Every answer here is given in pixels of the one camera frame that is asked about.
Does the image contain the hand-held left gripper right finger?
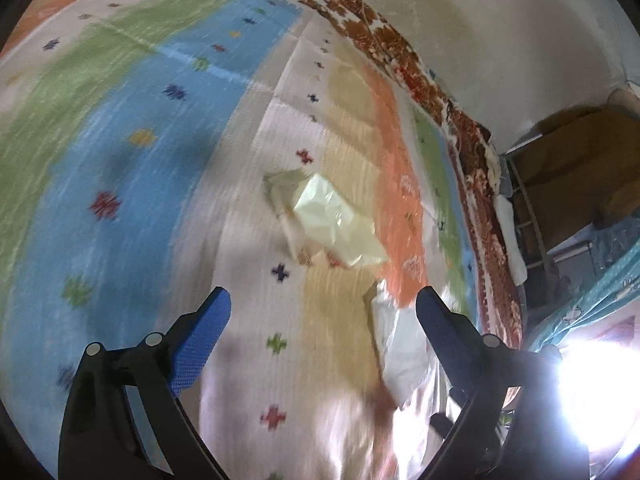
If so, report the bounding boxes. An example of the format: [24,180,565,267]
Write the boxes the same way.
[416,286,591,480]

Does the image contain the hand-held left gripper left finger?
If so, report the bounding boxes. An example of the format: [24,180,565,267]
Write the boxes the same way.
[57,287,233,480]

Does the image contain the white plastic bag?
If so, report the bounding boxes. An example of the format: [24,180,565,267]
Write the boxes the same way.
[367,282,451,412]

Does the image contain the pale yellow plastic bag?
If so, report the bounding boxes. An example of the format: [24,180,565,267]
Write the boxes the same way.
[263,170,391,269]

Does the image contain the white pillow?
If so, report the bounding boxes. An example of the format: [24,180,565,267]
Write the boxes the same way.
[494,194,529,287]

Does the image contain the teal printed cloth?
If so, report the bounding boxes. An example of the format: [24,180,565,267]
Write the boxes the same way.
[529,240,640,357]

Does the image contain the brown floral blanket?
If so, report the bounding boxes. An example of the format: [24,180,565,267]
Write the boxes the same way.
[220,0,527,353]

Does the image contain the brown cloth bundle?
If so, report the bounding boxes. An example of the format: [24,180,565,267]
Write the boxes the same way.
[510,89,640,242]

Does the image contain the colourful striped woven mat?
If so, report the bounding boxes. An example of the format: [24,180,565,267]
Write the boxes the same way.
[0,0,501,480]

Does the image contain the metal bed frame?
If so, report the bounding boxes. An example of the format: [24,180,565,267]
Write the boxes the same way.
[501,152,596,281]

